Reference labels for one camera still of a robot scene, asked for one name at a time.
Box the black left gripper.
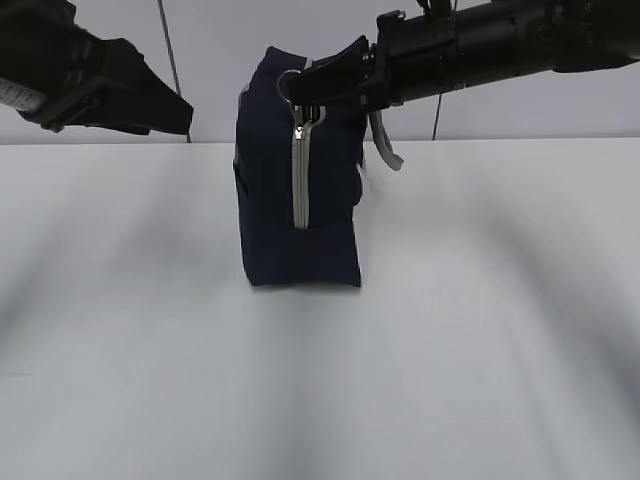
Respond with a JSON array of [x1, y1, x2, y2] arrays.
[[1, 1, 193, 135]]

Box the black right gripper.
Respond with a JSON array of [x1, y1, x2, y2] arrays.
[[286, 10, 465, 111]]

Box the navy blue lunch bag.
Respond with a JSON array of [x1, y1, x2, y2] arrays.
[[233, 46, 404, 287]]

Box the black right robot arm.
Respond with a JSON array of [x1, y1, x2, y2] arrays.
[[286, 1, 639, 112]]

